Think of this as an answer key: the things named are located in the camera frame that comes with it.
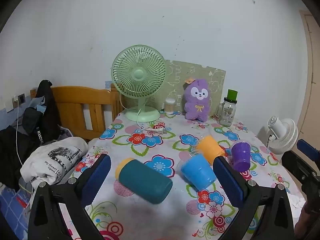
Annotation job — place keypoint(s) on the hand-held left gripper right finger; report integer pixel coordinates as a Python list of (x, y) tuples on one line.
[(230, 183)]

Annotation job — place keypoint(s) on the blue denim cloth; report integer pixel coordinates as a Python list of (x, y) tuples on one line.
[(40, 107)]

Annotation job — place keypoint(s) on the cotton swab container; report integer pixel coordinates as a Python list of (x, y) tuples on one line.
[(170, 106)]

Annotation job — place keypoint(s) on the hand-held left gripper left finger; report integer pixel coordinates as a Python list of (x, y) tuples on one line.
[(97, 177)]

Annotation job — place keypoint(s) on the purple plush toy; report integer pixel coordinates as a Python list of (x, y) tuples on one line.
[(197, 105)]

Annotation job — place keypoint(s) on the wooden headboard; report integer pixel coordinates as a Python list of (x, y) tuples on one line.
[(75, 97)]

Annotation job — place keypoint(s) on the dark wall socket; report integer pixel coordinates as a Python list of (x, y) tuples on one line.
[(21, 99)]

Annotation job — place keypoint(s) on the glass jar with green lid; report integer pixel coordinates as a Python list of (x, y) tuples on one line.
[(228, 112)]

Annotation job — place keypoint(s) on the blue checked bedding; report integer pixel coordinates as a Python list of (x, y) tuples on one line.
[(12, 202)]

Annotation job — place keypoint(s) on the green desk fan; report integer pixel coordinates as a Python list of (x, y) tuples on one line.
[(138, 75)]

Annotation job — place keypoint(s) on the blue plastic cup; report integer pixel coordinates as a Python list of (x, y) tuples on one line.
[(197, 172)]

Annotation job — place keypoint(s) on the black jacket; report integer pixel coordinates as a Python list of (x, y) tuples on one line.
[(47, 122)]

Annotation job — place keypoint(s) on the white printed shirt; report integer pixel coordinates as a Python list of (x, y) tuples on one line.
[(50, 160)]

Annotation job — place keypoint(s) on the purple plastic cup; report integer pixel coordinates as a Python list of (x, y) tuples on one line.
[(240, 156)]

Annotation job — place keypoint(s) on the beige door frame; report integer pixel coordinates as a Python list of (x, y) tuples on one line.
[(312, 80)]

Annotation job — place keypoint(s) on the white desk fan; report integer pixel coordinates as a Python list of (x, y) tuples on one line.
[(287, 132)]

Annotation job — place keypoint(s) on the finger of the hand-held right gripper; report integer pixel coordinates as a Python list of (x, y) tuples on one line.
[(308, 150)]

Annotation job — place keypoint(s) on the floral tablecloth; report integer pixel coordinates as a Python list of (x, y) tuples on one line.
[(160, 215)]

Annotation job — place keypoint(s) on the patterned beige board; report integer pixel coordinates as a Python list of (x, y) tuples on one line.
[(180, 75)]

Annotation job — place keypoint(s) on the orange plastic cup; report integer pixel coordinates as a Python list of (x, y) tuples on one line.
[(208, 147)]

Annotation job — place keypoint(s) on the teal cup with yellow lid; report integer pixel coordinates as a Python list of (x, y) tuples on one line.
[(145, 182)]

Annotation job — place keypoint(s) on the person's right hand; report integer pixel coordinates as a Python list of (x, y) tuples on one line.
[(306, 222)]

